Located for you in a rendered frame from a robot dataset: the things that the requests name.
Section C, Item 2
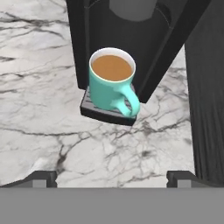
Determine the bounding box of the teal mug of coffee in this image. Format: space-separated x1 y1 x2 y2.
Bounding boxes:
88 47 141 118

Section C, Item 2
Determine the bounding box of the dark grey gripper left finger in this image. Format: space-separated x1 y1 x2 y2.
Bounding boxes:
0 170 58 188

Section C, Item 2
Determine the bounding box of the black coffee machine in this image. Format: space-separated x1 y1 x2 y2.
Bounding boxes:
65 0 212 127

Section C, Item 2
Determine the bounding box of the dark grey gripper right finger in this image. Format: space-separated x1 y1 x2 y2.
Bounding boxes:
166 170 218 188

